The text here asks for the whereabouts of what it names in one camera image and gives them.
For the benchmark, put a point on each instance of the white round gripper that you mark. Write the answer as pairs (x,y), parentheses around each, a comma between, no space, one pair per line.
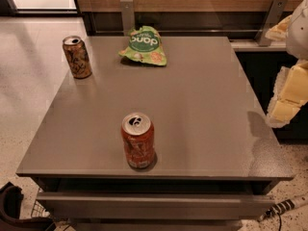
(298,38)

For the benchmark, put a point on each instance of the red coke can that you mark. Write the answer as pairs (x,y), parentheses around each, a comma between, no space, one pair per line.
(137,131)

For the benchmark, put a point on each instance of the green rice chip bag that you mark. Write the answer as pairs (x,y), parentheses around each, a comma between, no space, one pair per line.
(145,46)

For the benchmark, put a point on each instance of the brown patterned drink can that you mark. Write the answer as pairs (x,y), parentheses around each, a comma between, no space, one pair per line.
(77,57)

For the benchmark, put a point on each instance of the grey cabinet drawer front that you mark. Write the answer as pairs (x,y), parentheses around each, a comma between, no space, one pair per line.
(154,206)

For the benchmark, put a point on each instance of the dark brown chair base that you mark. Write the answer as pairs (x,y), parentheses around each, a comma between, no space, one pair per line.
(11,197)

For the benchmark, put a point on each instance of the right metal bracket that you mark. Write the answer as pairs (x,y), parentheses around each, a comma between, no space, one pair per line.
(272,17)

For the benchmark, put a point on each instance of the metal bracket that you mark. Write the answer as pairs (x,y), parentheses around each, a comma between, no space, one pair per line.
(272,17)
(127,15)

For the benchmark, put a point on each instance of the left metal bracket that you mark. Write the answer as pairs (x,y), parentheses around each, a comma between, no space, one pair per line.
(127,15)

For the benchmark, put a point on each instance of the wire basket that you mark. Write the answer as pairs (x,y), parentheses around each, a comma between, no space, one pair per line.
(38,211)

